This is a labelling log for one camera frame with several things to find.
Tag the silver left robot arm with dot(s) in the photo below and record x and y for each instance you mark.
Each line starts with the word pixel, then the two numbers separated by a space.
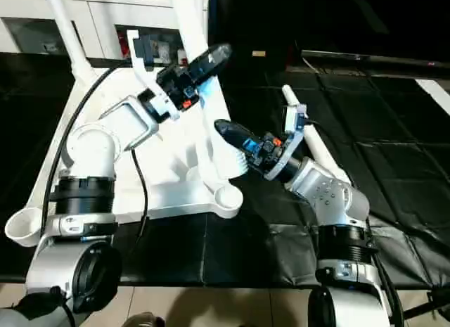
pixel 91 147

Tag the white cabinet glass doors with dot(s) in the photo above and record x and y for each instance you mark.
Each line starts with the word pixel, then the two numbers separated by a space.
pixel 35 17

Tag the black stand leg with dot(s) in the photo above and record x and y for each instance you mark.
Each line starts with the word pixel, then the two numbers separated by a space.
pixel 422 307

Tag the black mat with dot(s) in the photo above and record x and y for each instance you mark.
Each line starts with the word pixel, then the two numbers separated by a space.
pixel 263 242

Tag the silver metal rail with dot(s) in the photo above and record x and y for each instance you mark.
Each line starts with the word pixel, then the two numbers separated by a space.
pixel 379 58

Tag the black box gold label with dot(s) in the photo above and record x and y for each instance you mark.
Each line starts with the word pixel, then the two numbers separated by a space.
pixel 246 17

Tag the white flat board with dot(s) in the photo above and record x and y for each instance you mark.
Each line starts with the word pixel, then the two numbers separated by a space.
pixel 436 95

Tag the dark rounded foot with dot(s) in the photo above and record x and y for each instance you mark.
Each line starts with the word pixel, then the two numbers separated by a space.
pixel 144 320

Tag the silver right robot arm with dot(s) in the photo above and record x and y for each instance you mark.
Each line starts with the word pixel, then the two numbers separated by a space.
pixel 327 193

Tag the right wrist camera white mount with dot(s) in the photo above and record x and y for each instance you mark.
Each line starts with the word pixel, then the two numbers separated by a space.
pixel 293 130

